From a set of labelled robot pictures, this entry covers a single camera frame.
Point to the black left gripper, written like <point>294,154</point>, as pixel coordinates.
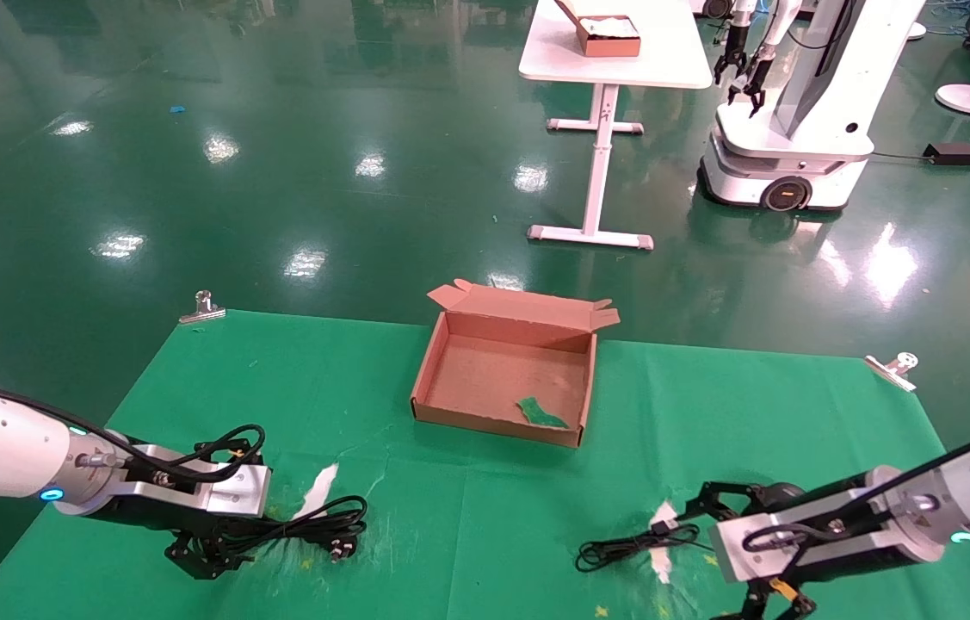
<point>183,526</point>

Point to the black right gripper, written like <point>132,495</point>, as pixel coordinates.
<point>855,567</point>

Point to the background robot arm with gripper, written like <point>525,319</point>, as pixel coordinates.
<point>732,60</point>
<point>758,82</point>

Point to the open brown cardboard box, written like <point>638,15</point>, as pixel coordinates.
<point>493,379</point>

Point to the small brown cardboard box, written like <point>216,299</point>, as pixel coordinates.
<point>609,45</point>

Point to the white filling in small box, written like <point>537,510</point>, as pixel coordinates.
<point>609,26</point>

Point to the silver metal table clip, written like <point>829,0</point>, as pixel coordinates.
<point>205,308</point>
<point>891,370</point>

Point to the green tape scrap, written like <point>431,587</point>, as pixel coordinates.
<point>540,415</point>

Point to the green table cloth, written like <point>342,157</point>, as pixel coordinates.
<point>467,517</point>

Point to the white wheeled background robot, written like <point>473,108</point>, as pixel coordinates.
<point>794,146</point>

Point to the black power adapter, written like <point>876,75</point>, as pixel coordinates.
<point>952,155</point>

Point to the white table with legs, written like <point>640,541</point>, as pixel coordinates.
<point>657,52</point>

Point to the small white round base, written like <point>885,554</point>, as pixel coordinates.
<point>916,32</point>

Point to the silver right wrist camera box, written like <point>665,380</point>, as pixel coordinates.
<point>738,551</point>

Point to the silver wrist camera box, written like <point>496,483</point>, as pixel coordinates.
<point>235,495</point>
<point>738,551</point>

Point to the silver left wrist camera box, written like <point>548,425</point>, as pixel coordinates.
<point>235,495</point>

